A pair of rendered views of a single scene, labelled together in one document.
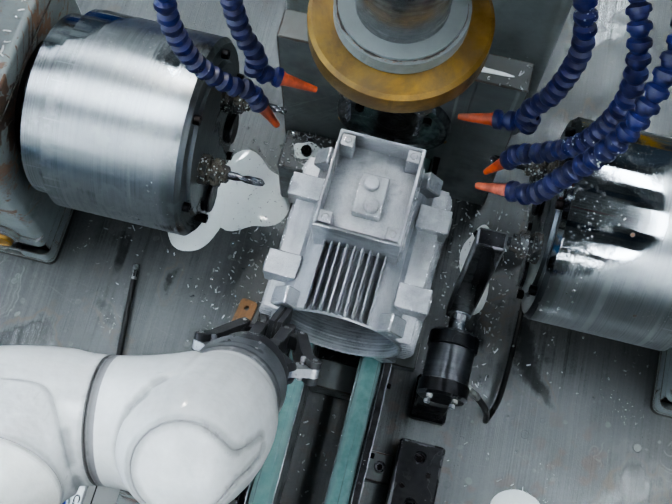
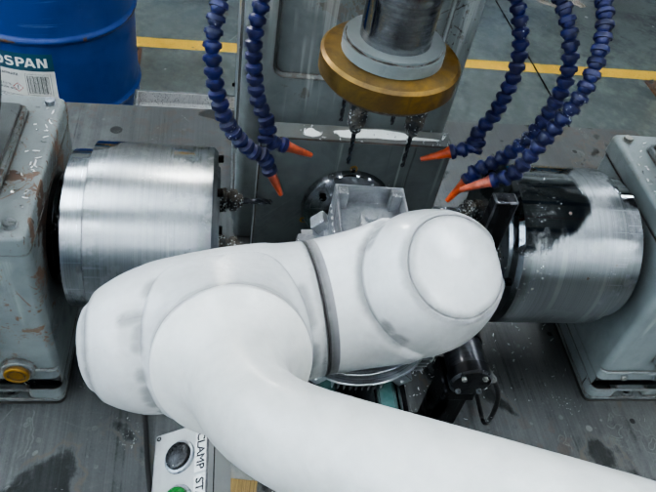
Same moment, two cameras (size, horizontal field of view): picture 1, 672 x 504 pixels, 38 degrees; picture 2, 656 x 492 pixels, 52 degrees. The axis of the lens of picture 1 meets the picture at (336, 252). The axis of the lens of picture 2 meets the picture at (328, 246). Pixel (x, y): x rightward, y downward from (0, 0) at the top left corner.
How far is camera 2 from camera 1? 0.51 m
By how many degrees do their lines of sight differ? 28
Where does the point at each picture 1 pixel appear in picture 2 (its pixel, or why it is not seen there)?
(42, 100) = (78, 197)
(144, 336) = not seen: hidden behind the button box
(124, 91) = (154, 177)
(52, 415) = (286, 270)
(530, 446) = not seen: hidden behind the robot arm
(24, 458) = (280, 303)
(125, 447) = (394, 256)
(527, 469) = not seen: hidden behind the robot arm
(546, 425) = (519, 429)
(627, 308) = (582, 272)
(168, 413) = (428, 213)
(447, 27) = (433, 47)
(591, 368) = (529, 380)
